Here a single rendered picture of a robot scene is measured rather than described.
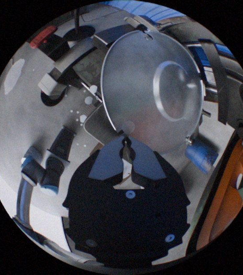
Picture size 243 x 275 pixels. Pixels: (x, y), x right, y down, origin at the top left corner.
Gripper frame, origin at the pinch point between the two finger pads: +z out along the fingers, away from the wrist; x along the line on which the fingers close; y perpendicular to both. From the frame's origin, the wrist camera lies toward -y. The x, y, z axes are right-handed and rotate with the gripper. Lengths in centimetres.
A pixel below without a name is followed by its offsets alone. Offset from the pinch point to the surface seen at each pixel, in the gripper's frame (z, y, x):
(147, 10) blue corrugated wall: 59, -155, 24
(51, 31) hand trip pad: -1.8, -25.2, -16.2
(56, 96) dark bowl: 62, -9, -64
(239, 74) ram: -8.9, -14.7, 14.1
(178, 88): 4.1, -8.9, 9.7
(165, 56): 3.7, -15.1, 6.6
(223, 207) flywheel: -21, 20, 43
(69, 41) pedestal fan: 61, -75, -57
